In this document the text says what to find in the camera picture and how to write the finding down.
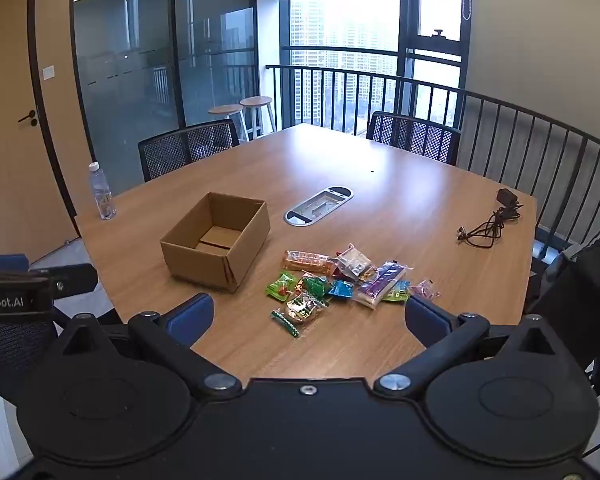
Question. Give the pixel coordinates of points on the dark green snack packet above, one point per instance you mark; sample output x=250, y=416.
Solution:
x=315, y=285

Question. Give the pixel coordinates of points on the bright green snack packet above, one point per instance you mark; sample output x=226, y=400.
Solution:
x=280, y=287

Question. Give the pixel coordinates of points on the lilac candy packet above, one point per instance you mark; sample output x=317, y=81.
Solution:
x=424, y=290

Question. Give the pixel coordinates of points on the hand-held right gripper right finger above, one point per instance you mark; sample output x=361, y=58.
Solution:
x=425, y=320

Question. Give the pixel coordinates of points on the clear plastic water bottle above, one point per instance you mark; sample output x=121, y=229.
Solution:
x=102, y=195

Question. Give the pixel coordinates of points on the green strip packet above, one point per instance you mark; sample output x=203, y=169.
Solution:
x=286, y=324

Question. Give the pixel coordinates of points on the blue snack packet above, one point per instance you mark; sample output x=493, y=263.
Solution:
x=341, y=289

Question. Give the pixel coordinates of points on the light green snack packet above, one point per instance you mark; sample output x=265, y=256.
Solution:
x=399, y=292

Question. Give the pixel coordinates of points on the black metal railing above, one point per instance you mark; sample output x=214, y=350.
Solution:
x=395, y=76

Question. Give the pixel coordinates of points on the white wall switch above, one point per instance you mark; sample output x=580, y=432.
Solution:
x=48, y=72

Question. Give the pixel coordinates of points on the brown cardboard box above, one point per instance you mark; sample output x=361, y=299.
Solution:
x=200, y=265

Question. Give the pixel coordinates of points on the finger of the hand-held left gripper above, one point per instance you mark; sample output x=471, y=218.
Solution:
x=75, y=280

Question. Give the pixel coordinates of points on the purple snack packet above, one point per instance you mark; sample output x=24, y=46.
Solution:
x=380, y=282

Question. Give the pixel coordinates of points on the black mesh chair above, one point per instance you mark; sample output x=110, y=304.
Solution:
x=410, y=135
x=180, y=152

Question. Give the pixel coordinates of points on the clear nut mix packet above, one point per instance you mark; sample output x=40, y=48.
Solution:
x=304, y=310

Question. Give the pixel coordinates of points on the orange cracker packet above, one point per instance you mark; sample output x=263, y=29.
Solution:
x=307, y=260

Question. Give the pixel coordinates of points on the white clear cake packet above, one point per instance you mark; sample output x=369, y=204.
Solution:
x=352, y=260

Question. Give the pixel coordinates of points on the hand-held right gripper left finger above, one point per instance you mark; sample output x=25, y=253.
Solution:
x=192, y=317

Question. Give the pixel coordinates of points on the black framed window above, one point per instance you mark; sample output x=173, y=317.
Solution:
x=409, y=35

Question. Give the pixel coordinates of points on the small colourful candy packet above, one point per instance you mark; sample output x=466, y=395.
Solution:
x=366, y=274

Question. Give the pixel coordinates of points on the wooden door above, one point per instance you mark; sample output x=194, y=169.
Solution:
x=10, y=185

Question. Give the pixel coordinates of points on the dark cloth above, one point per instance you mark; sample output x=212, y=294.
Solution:
x=590, y=285

